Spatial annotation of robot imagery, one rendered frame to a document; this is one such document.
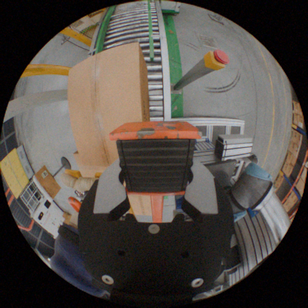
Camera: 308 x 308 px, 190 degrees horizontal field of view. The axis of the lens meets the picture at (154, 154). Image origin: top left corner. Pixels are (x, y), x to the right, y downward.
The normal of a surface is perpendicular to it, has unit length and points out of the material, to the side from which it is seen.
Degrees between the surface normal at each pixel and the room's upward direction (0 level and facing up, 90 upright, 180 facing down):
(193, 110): 0
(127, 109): 0
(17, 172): 90
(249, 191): 68
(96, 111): 0
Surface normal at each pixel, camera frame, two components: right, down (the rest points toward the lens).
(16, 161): 0.99, -0.09
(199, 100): -0.03, 0.47
